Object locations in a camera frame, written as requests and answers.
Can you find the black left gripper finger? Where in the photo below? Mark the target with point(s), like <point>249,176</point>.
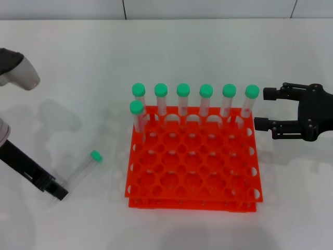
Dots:
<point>58,192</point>

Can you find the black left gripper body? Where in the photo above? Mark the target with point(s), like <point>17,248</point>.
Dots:
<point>23,166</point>

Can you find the orange test tube rack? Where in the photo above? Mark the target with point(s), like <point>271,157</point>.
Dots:
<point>192,166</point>

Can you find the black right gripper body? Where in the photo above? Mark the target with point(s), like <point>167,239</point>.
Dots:
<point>313,112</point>

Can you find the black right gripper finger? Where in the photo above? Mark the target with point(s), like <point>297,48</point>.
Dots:
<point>270,94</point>
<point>262,124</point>

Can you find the clear test tube green cap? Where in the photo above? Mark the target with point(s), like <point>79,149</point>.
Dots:
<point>252,91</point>
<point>229,89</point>
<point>138,89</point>
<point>96,155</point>
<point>206,90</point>
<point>183,89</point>
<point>136,107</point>
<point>161,89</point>

